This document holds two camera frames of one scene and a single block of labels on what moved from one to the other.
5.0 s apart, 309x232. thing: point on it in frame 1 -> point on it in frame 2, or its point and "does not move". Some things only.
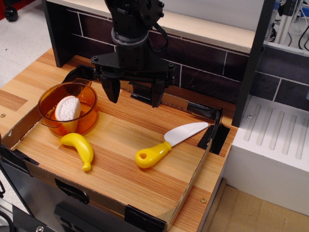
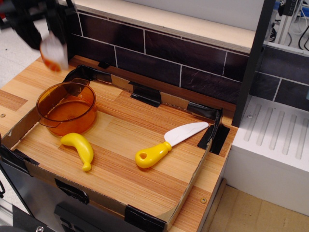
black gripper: x=133 y=62 -> x=21 y=14
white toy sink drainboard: x=269 y=157 does not move
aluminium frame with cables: x=288 y=28 does not move
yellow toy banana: x=83 y=147 does not move
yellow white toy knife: x=145 y=158 does not move
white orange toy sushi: x=67 y=108 -> x=54 y=52
